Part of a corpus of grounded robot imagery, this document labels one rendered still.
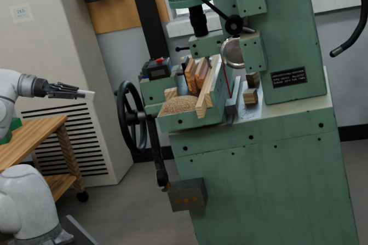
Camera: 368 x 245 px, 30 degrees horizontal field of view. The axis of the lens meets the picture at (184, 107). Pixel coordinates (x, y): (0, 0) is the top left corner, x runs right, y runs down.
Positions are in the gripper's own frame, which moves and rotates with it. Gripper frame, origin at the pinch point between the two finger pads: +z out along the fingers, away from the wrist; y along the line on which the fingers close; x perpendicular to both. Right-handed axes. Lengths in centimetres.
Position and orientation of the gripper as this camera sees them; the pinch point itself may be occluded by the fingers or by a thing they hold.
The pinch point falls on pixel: (86, 94)
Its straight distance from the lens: 270.8
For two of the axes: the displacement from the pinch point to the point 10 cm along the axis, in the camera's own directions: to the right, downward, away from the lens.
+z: 9.8, 1.5, -0.9
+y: 1.4, -3.6, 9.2
